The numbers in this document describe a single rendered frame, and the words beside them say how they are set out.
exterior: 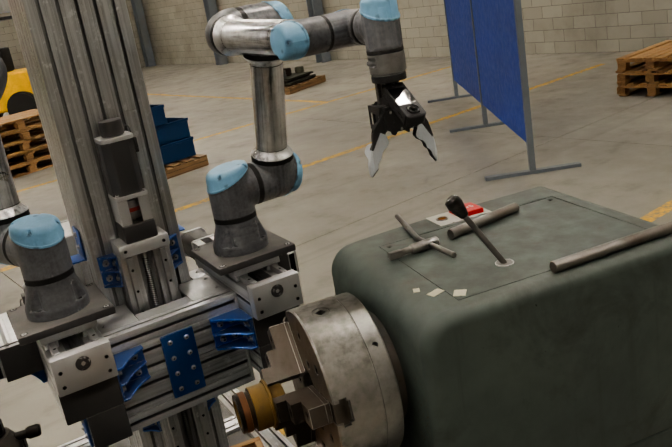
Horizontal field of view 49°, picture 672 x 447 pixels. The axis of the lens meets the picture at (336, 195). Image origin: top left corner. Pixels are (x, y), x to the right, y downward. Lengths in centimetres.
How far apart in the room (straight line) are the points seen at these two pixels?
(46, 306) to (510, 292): 109
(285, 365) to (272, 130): 74
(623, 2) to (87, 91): 1112
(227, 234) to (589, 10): 1127
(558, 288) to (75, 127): 126
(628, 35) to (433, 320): 1148
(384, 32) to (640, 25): 1111
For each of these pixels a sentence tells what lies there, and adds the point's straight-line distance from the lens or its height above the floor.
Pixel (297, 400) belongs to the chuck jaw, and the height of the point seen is 111.
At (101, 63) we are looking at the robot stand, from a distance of 203.
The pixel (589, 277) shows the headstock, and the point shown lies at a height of 124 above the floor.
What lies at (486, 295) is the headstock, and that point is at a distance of 134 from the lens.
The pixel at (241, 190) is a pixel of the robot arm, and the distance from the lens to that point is 198.
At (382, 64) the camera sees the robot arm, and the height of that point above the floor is 165.
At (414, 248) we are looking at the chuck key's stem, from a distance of 154.
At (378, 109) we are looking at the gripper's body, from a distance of 152.
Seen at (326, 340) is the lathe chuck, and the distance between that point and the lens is 135.
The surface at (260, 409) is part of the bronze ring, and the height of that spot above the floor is 110.
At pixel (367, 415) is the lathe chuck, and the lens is 136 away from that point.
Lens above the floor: 182
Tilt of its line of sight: 16 degrees down
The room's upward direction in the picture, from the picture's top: 10 degrees counter-clockwise
